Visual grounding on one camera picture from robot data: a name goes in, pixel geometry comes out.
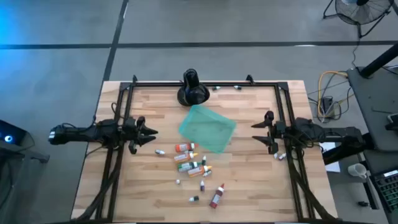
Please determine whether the black desk lamp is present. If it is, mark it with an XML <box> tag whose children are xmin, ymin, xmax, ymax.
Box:
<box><xmin>177</xmin><ymin>68</ymin><xmax>211</xmax><ymax>107</ymax></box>

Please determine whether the yellow cable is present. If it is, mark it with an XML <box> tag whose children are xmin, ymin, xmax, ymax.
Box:
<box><xmin>317</xmin><ymin>70</ymin><xmax>349</xmax><ymax>119</ymax></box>

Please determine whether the black keypad device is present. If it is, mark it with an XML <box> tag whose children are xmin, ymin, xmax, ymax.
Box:
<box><xmin>371</xmin><ymin>169</ymin><xmax>398</xmax><ymax>214</ymax></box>

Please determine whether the large yellow food coloring bottle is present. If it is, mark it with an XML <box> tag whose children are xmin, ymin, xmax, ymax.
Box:
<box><xmin>174</xmin><ymin>151</ymin><xmax>199</xmax><ymax>164</ymax></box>
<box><xmin>187</xmin><ymin>165</ymin><xmax>213</xmax><ymax>179</ymax></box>

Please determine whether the large red food coloring bottle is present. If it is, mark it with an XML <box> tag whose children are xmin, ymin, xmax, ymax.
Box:
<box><xmin>209</xmin><ymin>183</ymin><xmax>226</xmax><ymax>209</ymax></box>

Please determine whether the white mug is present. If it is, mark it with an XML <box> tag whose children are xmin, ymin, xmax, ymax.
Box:
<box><xmin>347</xmin><ymin>162</ymin><xmax>368</xmax><ymax>180</ymax></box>

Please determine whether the black cable bundle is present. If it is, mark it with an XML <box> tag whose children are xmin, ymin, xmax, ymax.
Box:
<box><xmin>290</xmin><ymin>164</ymin><xmax>332</xmax><ymax>222</ymax></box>
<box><xmin>74</xmin><ymin>146</ymin><xmax>122</xmax><ymax>222</ymax></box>

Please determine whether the teal translucent plastic bin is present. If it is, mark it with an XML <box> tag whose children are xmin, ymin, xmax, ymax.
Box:
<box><xmin>178</xmin><ymin>104</ymin><xmax>238</xmax><ymax>154</ymax></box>

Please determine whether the large green food coloring bottle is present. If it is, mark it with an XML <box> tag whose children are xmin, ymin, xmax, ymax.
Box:
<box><xmin>177</xmin><ymin>161</ymin><xmax>203</xmax><ymax>173</ymax></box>

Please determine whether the black computer blue light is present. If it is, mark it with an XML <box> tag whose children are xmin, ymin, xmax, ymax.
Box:
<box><xmin>0</xmin><ymin>119</ymin><xmax>28</xmax><ymax>147</ymax></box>

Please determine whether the white paper sheet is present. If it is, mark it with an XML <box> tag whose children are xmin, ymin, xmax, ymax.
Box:
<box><xmin>319</xmin><ymin>142</ymin><xmax>342</xmax><ymax>174</ymax></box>

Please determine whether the black side table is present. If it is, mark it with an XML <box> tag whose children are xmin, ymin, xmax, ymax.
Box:
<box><xmin>346</xmin><ymin>66</ymin><xmax>398</xmax><ymax>152</ymax></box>

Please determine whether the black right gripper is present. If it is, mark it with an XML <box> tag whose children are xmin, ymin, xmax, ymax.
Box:
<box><xmin>251</xmin><ymin>110</ymin><xmax>287</xmax><ymax>155</ymax></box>

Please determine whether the black pole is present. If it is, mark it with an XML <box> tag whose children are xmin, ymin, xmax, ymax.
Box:
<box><xmin>359</xmin><ymin>43</ymin><xmax>398</xmax><ymax>79</ymax></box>

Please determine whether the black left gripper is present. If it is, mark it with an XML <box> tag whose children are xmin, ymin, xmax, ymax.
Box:
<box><xmin>123</xmin><ymin>116</ymin><xmax>159</xmax><ymax>156</ymax></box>

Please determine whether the black floor fan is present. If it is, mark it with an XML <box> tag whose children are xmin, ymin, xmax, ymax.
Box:
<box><xmin>322</xmin><ymin>0</ymin><xmax>395</xmax><ymax>39</ymax></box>

